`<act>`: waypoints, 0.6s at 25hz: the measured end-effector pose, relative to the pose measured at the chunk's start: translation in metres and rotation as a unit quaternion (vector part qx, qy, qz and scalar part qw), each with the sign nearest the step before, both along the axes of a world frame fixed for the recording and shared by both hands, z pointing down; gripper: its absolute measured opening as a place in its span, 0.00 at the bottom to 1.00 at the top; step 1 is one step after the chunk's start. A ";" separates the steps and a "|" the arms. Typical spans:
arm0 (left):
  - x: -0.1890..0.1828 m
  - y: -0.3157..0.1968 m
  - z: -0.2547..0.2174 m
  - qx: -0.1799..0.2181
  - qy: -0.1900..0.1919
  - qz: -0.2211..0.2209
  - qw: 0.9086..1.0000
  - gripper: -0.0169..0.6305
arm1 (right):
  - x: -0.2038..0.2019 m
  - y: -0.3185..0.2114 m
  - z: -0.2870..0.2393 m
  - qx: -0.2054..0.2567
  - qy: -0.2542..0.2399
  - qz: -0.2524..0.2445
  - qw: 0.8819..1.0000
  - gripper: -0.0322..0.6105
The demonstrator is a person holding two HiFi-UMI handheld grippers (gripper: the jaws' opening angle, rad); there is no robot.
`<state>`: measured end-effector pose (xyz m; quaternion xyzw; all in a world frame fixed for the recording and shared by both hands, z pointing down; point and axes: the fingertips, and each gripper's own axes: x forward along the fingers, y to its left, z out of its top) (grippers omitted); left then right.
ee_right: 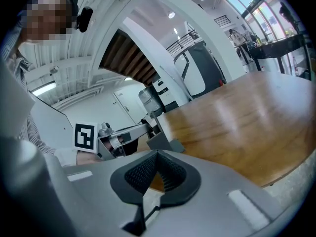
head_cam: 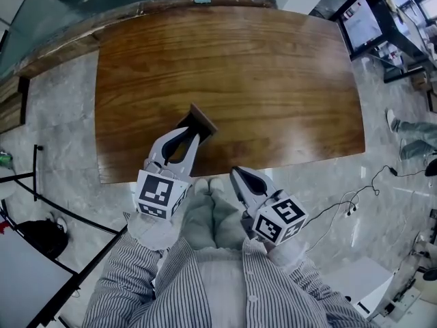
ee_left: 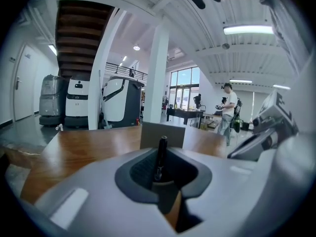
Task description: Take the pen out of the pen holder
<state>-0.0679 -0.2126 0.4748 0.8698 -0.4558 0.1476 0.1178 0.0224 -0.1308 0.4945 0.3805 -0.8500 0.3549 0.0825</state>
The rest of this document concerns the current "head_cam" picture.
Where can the person's left white shoe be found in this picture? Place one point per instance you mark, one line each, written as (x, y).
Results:
(201, 184)

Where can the black bag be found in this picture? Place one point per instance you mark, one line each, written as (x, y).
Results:
(41, 239)

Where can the white box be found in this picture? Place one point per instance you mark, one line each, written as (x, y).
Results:
(362, 279)

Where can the black metal frame table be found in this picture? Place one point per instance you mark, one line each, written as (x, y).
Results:
(30, 279)

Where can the person's right leg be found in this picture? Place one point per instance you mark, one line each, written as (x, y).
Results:
(227, 224)

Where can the white machine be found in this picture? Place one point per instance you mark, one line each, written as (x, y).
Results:
(409, 279)

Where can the green can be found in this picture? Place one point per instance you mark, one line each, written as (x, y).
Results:
(4, 160)

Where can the person's right white shoe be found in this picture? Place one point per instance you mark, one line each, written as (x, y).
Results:
(216, 184)

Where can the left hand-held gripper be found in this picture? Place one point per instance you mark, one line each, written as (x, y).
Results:
(153, 191)

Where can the person's left leg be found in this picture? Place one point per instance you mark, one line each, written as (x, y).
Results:
(199, 220)

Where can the person's right forearm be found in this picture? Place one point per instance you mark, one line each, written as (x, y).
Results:
(307, 285)

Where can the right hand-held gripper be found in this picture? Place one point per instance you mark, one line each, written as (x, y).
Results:
(280, 219)

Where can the black framed monitor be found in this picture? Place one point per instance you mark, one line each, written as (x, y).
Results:
(362, 24)

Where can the black metal shelf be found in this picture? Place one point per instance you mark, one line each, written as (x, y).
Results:
(396, 29)

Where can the cardboard box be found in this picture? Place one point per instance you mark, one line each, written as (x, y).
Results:
(420, 82)

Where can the wooden cabinet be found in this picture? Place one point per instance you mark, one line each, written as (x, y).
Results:
(10, 104)

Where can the person's white shoe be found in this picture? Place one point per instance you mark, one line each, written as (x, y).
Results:
(216, 184)
(201, 184)

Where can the person's leg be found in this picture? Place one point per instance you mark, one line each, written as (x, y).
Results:
(416, 128)
(199, 220)
(227, 224)
(418, 147)

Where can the person's striped shirt torso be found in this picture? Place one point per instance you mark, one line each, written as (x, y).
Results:
(218, 285)

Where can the person's left forearm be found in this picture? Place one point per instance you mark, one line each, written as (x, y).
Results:
(129, 268)

